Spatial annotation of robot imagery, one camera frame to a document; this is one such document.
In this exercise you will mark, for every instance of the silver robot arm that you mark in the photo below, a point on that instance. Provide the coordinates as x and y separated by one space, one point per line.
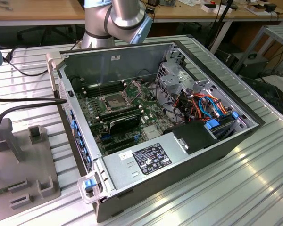
122 14

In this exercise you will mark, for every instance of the black RAM slot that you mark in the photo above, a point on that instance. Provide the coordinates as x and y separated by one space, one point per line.
121 115
107 91
106 88
120 111
103 84

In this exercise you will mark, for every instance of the CPU socket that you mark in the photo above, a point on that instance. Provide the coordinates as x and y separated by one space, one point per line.
114 102

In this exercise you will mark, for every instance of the black expansion slot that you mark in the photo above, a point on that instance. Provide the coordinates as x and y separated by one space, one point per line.
120 143

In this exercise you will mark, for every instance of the blue expansion slot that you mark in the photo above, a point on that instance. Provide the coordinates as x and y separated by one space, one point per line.
106 137

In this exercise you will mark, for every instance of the green motherboard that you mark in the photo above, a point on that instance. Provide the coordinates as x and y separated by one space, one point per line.
146 110

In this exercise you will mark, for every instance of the black graphics card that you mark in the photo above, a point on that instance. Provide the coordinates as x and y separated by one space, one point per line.
125 122

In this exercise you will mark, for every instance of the silver chipset heatsink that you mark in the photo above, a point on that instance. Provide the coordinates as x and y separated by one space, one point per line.
151 132

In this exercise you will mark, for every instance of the silver drive cage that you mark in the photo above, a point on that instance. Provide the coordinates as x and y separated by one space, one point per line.
172 82

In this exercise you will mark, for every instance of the white sticker on supply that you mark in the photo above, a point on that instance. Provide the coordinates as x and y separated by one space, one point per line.
123 156

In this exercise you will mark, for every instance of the black power supply label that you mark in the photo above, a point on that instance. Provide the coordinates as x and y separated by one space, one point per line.
152 159

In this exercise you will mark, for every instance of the thin metal locking lever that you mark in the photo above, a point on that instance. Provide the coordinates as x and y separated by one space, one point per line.
100 90

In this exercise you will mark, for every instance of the black plastic shroud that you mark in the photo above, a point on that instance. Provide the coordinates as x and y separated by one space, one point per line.
193 136

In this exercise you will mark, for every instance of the grey power supply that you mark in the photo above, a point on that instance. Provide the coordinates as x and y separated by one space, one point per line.
122 169

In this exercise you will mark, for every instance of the blue disk carrier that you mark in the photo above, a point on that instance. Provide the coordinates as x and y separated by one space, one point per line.
212 124

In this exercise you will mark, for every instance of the open black PC case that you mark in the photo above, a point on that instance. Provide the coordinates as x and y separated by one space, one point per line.
202 150

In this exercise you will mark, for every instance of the blue case latch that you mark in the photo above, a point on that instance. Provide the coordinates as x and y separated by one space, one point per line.
89 185

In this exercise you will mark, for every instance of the small blue clip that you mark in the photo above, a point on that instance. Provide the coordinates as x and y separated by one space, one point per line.
235 115

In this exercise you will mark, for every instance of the grey parts rack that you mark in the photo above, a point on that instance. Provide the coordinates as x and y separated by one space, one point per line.
26 164

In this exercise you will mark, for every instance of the white box on desk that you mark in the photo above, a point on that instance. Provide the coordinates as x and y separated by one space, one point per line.
214 8

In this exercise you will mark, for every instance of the wooden desk with clutter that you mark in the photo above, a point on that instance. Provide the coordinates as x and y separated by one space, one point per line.
250 15

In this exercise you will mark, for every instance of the long wooden desk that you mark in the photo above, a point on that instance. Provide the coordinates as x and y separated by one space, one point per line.
26 11

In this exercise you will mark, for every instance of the green RAM stick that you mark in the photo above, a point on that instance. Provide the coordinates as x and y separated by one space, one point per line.
0 191

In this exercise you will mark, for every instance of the white sticker on case wall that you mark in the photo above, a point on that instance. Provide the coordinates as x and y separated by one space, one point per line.
115 58

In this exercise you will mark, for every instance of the grey metal shelf frame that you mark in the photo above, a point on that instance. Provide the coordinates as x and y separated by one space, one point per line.
278 33

